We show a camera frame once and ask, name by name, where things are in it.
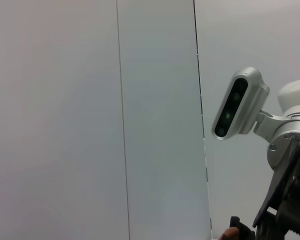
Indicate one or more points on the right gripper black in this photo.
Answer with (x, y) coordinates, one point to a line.
(277, 195)

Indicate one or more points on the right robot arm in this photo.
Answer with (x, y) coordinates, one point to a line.
(295, 92)

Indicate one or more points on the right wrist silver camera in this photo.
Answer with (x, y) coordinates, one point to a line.
(242, 105)

